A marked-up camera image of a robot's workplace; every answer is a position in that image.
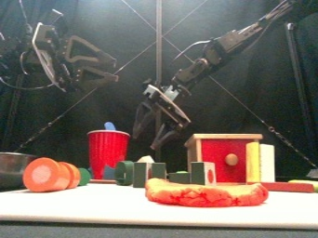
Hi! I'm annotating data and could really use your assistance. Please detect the green toy disc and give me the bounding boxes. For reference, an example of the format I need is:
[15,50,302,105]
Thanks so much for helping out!
[78,167,94,187]

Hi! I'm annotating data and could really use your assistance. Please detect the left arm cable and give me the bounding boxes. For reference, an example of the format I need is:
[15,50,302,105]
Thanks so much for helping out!
[0,75,56,91]

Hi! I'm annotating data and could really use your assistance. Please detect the small orange toy carrot piece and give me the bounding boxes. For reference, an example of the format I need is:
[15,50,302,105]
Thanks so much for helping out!
[58,161,82,190]

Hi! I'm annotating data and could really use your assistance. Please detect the diagonal brace wire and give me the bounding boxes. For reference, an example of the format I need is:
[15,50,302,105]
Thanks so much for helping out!
[14,0,210,153]

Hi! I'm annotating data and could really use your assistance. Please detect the metal bowl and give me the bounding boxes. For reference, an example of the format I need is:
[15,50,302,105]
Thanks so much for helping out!
[0,152,40,191]

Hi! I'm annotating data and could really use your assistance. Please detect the dark green toy ring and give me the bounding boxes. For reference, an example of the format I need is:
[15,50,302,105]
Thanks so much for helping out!
[115,160,135,187]

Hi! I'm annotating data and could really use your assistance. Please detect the brace wire with turnbuckle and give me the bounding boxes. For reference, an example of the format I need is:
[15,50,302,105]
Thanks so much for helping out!
[119,0,318,170]

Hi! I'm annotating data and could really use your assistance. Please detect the tall yellow flat block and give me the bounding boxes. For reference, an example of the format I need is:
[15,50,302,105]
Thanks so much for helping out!
[245,141,262,184]

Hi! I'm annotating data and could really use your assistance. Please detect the red plastic cup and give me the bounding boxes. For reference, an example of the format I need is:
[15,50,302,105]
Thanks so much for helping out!
[87,129,132,180]

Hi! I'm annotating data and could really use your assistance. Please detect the yellow-green toy piece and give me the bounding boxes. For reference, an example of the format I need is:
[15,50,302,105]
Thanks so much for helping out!
[289,178,318,188]

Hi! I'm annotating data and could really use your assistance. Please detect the black frame post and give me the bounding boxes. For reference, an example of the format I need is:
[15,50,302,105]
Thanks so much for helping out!
[285,21,315,152]

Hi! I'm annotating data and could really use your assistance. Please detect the vertical metal frame pole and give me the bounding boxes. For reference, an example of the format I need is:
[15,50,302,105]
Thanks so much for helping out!
[154,0,164,162]

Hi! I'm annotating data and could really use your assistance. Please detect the dark red flat bar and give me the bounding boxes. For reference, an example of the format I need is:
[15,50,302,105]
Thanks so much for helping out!
[259,181,315,193]

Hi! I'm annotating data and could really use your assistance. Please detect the white cutting board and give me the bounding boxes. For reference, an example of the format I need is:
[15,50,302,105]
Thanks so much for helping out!
[0,181,318,231]

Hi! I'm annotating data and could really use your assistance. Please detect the red play dough lump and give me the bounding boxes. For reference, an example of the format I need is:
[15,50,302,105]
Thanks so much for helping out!
[144,178,271,208]

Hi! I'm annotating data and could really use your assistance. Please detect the wooden box with red front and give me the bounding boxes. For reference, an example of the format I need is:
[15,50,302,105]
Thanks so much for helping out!
[185,133,265,184]

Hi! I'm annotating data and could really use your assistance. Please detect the tall plain white block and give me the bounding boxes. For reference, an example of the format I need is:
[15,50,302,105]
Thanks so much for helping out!
[259,143,277,183]

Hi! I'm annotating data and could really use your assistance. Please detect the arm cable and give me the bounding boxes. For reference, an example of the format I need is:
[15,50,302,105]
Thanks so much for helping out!
[171,38,217,63]
[0,75,56,91]

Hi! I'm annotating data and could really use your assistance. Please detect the large orange toy carrot piece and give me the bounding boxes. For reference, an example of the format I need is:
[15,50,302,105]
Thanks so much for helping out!
[23,157,72,193]

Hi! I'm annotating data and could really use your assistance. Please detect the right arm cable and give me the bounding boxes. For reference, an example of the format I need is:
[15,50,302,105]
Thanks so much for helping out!
[171,38,217,63]

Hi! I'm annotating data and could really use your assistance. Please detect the toy maki with red centre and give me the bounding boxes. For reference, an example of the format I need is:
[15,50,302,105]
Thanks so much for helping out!
[190,161,218,187]

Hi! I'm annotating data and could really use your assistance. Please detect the speckled white toy rice block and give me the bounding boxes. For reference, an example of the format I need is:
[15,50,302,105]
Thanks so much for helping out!
[135,155,156,165]

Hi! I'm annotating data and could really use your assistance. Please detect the small blue toy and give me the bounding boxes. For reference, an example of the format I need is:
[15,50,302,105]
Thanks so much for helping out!
[102,165,116,180]

